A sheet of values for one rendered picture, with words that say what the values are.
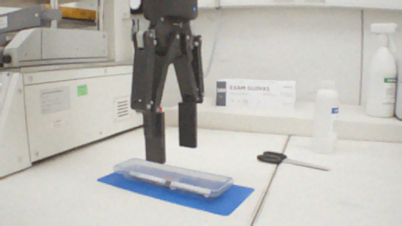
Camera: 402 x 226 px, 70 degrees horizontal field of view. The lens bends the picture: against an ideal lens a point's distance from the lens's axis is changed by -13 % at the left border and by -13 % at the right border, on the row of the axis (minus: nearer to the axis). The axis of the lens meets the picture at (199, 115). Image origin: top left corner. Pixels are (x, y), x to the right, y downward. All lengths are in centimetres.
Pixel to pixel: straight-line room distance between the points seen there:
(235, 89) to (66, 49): 50
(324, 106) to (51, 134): 53
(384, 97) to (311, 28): 37
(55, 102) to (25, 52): 11
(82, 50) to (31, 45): 14
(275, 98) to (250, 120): 13
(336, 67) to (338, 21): 15
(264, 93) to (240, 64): 25
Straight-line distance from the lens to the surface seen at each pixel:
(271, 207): 43
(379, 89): 90
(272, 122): 82
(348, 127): 82
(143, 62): 40
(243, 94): 94
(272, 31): 113
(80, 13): 79
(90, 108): 71
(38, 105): 61
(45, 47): 63
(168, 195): 46
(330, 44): 112
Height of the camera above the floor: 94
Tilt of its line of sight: 10 degrees down
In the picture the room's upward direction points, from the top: straight up
